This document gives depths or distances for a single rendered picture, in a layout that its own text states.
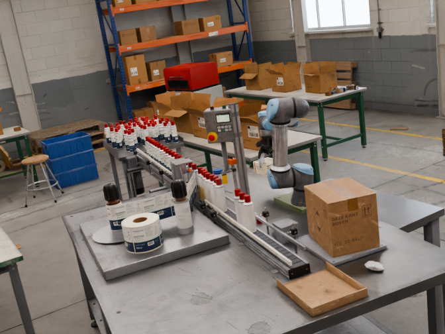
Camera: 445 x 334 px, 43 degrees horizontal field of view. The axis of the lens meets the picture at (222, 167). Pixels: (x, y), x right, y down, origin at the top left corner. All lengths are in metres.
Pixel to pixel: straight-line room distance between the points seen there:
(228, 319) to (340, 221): 0.70
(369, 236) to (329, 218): 0.23
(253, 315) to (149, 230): 0.84
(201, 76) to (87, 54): 2.81
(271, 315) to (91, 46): 8.88
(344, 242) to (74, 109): 8.48
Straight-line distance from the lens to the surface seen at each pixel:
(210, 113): 3.21
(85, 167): 7.89
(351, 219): 2.66
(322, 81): 7.35
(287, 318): 2.31
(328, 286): 2.49
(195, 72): 8.61
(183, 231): 3.09
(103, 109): 10.88
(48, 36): 10.56
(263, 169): 3.64
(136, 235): 2.94
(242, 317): 2.35
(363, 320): 3.41
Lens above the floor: 2.04
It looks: 16 degrees down
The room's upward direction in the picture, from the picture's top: 9 degrees counter-clockwise
